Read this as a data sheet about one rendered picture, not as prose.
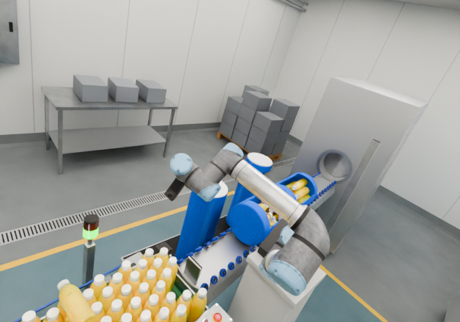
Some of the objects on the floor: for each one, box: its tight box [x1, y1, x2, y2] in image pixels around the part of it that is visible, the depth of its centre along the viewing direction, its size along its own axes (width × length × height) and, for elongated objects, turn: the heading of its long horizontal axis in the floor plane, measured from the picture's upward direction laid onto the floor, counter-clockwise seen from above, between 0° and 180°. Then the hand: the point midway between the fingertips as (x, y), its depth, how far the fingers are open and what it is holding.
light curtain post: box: [325, 139, 381, 235], centre depth 246 cm, size 6×6×170 cm
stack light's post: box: [82, 241, 95, 285], centre depth 150 cm, size 4×4×110 cm
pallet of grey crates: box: [216, 85, 301, 161], centre depth 544 cm, size 120×80×119 cm
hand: (185, 186), depth 122 cm, fingers closed
